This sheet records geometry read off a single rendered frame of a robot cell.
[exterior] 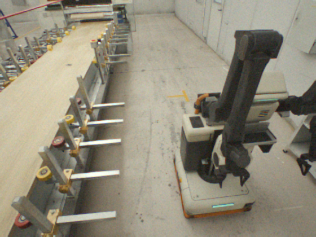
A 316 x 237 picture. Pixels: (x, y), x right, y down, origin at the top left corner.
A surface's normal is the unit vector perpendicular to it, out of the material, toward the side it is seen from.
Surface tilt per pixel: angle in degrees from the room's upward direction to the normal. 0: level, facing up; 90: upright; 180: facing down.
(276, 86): 42
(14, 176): 0
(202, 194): 0
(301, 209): 0
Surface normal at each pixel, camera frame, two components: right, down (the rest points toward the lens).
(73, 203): -0.03, -0.78
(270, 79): 0.05, -0.15
